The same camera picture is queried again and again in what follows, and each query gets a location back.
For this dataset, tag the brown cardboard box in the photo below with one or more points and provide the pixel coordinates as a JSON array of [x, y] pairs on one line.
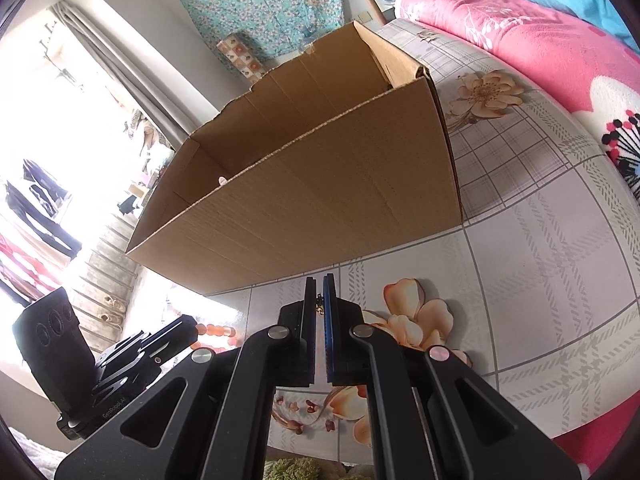
[[325, 200]]

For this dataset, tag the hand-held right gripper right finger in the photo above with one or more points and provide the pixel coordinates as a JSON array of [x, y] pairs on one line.
[[328, 330]]

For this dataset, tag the pink floral blanket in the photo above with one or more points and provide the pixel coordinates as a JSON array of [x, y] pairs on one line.
[[525, 45]]

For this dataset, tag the dark hanging garment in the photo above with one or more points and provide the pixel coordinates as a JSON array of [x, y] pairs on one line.
[[30, 210]]

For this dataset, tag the floral plaid tablecloth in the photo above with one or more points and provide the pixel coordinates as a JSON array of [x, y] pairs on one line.
[[540, 260]]

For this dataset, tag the checkered patterned box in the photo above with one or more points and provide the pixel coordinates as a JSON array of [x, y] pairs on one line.
[[240, 55]]

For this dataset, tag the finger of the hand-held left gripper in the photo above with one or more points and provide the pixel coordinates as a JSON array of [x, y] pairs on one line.
[[170, 332], [130, 375]]

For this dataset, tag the teal floral cloth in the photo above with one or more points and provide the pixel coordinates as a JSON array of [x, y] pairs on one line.
[[260, 5]]

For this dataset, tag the beige slippers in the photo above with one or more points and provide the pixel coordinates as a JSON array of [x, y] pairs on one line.
[[112, 305]]

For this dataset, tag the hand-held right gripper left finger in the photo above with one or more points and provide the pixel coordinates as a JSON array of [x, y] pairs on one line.
[[310, 340]]

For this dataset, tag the grey curtain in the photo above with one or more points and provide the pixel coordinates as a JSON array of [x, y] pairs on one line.
[[125, 70]]

